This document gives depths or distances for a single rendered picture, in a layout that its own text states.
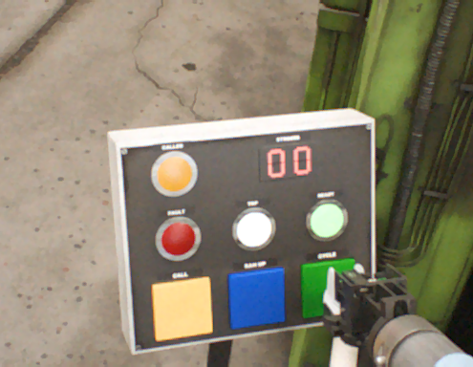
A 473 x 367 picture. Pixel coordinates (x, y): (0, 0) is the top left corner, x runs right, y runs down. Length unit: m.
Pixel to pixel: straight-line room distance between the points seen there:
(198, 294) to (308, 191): 0.20
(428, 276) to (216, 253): 0.58
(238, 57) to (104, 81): 0.49
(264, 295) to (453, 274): 0.53
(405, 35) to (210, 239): 0.41
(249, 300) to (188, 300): 0.08
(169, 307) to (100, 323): 1.26
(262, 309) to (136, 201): 0.23
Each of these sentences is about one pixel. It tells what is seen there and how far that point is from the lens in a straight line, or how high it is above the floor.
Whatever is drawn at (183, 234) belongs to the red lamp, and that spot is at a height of 1.10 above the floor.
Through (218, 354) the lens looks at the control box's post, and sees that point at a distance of 1.52.
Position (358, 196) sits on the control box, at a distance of 1.24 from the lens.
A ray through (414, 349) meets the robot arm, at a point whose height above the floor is 1.20.
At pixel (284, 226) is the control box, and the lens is 1.21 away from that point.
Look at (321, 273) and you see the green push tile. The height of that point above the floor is 1.03.
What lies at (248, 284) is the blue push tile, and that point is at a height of 1.03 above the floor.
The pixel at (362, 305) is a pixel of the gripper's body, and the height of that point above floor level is 1.13.
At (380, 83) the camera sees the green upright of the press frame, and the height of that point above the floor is 1.13.
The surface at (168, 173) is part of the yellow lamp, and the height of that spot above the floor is 1.17.
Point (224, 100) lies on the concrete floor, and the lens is 3.11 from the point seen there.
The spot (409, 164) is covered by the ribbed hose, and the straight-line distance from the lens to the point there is 1.46.
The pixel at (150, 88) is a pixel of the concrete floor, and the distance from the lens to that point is 3.13.
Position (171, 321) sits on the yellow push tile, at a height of 1.00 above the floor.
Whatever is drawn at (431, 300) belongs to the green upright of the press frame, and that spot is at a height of 0.68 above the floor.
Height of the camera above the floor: 1.96
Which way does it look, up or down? 44 degrees down
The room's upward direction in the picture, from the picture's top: 8 degrees clockwise
